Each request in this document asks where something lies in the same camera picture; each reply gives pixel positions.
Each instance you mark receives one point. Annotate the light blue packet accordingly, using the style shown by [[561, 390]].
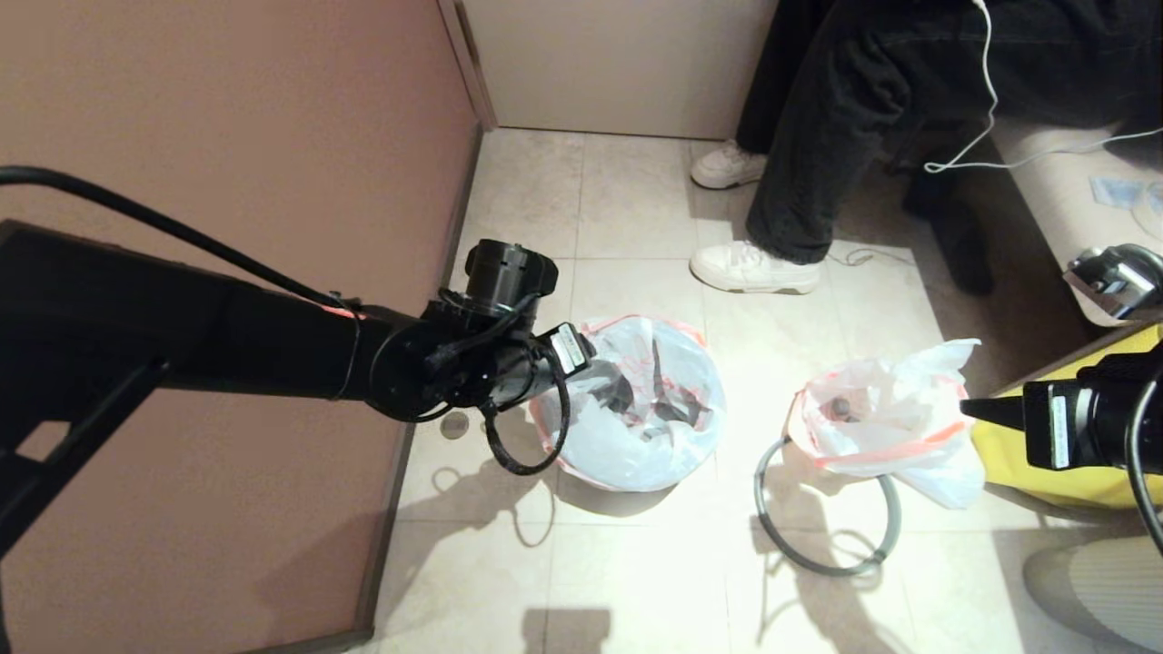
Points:
[[1113, 191]]

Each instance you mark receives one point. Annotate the white sneaker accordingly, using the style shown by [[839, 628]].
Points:
[[750, 268], [727, 166]]

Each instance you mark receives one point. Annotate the white left sneaker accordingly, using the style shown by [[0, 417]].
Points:
[[750, 268]]

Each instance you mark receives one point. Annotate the person's left black trouser leg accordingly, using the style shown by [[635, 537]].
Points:
[[818, 163]]

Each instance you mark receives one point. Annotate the used translucent trash bag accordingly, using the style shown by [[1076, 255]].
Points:
[[890, 418]]

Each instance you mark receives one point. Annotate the white right sneaker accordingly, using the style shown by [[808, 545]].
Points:
[[727, 166]]

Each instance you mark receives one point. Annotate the yellow fabric bag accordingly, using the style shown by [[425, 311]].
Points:
[[1027, 472]]

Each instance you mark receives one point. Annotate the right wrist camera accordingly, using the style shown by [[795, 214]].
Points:
[[1113, 280]]

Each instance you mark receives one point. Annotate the brown textured partition panel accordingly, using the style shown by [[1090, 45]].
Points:
[[227, 91]]

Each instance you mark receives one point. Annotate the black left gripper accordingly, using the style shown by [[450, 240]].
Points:
[[550, 359]]

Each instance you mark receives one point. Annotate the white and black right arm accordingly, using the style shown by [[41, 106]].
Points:
[[1131, 400]]

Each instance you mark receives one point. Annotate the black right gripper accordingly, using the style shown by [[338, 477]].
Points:
[[1058, 422]]

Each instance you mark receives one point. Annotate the person's right black trouser leg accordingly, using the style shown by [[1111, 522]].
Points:
[[772, 73]]

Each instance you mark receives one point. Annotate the person's black trouser leg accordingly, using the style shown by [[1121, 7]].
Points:
[[772, 73], [818, 163]]

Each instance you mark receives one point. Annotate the round metal floor drain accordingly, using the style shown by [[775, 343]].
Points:
[[454, 425]]

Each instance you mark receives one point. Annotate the fresh white plastic bag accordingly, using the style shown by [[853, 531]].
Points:
[[636, 436]]

